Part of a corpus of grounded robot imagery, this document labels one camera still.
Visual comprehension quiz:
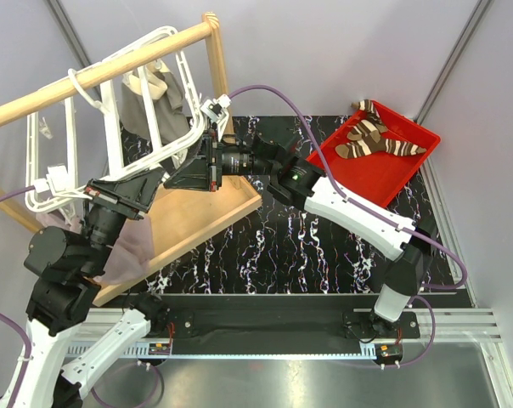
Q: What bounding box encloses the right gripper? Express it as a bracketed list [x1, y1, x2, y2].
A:
[165, 131, 277, 193]

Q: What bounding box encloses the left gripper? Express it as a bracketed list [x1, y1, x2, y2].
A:
[83, 165, 166, 274]

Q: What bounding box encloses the lilac sock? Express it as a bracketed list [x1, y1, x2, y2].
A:
[35, 210, 155, 286]

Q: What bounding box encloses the white plastic sock hanger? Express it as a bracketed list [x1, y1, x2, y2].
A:
[25, 50, 206, 213]

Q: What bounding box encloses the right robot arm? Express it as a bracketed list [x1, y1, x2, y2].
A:
[164, 131, 437, 342]

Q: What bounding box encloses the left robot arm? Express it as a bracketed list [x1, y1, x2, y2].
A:
[0, 167, 174, 407]

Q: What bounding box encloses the wooden drying rack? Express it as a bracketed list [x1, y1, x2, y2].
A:
[0, 11, 264, 307]

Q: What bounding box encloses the grey beige hanging sock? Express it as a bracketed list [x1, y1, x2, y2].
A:
[120, 59, 190, 145]

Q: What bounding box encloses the brown striped sock left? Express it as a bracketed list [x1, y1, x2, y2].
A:
[335, 119, 387, 159]

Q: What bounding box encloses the brown striped sock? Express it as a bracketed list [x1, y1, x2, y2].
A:
[335, 119, 387, 159]
[345, 99, 426, 159]

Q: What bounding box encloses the red plastic tray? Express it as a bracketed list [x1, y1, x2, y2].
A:
[320, 99, 441, 207]

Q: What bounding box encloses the brown striped sock right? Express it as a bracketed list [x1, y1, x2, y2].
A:
[345, 99, 426, 159]

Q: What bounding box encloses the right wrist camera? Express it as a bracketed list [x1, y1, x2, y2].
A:
[200, 94, 231, 139]

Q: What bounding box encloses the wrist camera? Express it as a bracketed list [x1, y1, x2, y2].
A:
[29, 165, 87, 199]
[200, 94, 231, 139]

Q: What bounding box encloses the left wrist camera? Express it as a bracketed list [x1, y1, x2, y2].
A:
[29, 165, 87, 199]

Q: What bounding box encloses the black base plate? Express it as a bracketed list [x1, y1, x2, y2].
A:
[131, 293, 420, 358]

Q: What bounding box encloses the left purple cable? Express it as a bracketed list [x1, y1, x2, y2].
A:
[0, 184, 39, 408]

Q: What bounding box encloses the purple cable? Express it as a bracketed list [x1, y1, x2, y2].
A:
[0, 184, 39, 408]
[228, 84, 468, 369]

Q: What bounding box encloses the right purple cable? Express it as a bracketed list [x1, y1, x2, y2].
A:
[228, 84, 468, 369]

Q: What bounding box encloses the aluminium rail frame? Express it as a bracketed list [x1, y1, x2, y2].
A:
[62, 138, 499, 397]

